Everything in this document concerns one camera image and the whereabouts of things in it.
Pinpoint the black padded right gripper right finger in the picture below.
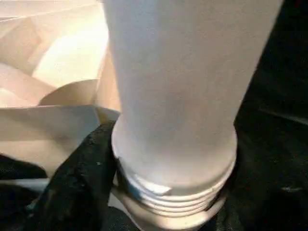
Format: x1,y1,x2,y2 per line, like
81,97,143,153
219,130,308,231

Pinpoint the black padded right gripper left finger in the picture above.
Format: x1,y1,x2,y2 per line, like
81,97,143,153
26,120,127,231

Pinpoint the white plastic table top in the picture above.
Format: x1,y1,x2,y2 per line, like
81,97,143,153
0,0,227,231

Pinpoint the white plastic table leg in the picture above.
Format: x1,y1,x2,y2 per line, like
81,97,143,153
103,0,284,218

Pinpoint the black mat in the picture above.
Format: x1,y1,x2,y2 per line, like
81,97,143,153
0,0,308,231

